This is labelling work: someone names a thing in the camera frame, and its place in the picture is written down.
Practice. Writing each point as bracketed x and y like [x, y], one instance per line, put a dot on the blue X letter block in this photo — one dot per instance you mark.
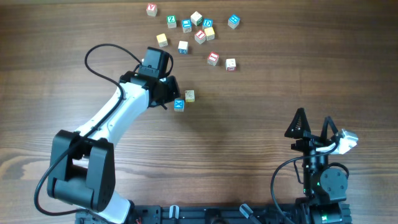
[179, 105]

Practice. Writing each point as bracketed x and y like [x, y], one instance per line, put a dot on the blue D letter block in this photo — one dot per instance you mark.
[207, 23]

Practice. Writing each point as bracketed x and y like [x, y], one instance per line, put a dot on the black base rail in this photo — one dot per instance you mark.
[240, 215]

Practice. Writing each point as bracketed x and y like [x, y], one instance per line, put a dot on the yellow top block by D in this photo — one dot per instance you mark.
[210, 33]

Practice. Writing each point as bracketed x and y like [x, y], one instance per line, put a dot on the yellow S letter block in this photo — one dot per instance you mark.
[162, 40]

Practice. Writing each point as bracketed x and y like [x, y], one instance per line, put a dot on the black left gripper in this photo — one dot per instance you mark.
[175, 91]

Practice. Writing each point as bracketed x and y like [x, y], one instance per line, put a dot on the red I block lower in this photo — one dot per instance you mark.
[213, 58]

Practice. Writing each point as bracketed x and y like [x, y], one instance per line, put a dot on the green Z letter block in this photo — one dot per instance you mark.
[171, 21]

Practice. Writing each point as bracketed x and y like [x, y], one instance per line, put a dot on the red Y block far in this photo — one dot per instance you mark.
[151, 9]

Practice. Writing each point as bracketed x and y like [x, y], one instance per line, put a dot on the red I block upper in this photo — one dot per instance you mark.
[200, 36]

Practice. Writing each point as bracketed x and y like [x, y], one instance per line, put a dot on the white block blue 2 side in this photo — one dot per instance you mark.
[183, 47]

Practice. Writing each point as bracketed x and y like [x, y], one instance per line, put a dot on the white block green side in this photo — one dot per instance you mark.
[196, 18]

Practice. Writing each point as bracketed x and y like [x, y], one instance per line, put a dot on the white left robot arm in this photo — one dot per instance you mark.
[82, 166]

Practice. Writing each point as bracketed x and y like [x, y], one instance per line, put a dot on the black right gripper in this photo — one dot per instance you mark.
[316, 142]

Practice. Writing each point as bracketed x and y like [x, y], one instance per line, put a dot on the blue top block far right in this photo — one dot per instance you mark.
[233, 21]

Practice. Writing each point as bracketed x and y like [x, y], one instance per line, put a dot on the blue L letter block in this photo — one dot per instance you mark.
[186, 25]

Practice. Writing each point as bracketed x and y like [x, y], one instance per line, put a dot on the red i block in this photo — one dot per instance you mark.
[213, 58]
[200, 36]

